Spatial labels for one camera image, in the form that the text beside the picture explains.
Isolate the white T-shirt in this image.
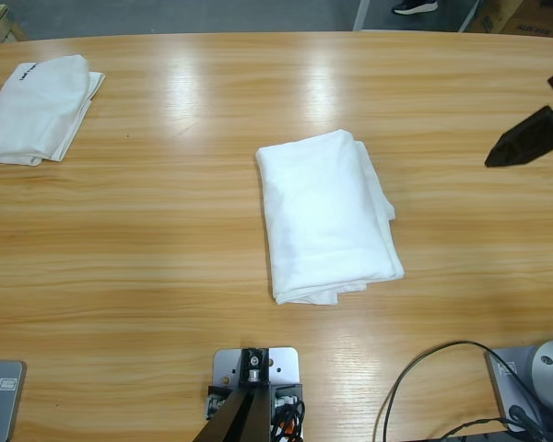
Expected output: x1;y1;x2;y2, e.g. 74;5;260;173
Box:
0;53;106;167
255;129;406;307

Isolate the brown cardboard box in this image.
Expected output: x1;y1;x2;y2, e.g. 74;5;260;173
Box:
467;0;553;38

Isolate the white metal table leg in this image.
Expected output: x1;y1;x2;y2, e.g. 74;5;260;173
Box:
352;0;374;32
458;0;488;33

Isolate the black shoe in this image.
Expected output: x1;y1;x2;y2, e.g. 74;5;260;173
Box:
391;0;439;15

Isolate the wooden pallet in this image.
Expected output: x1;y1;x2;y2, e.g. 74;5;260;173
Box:
0;4;29;45

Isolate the long looped black cable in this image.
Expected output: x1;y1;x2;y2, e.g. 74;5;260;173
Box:
372;340;543;442

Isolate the grey base plate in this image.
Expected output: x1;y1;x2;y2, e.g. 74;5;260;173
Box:
483;344;553;434
0;359;28;442

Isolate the black base plug cable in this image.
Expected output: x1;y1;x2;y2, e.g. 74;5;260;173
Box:
441;404;553;442

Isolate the white block with dark post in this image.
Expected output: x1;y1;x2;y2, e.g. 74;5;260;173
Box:
193;347;305;442

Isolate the orange cable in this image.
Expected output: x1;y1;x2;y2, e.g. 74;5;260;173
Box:
276;409;303;437

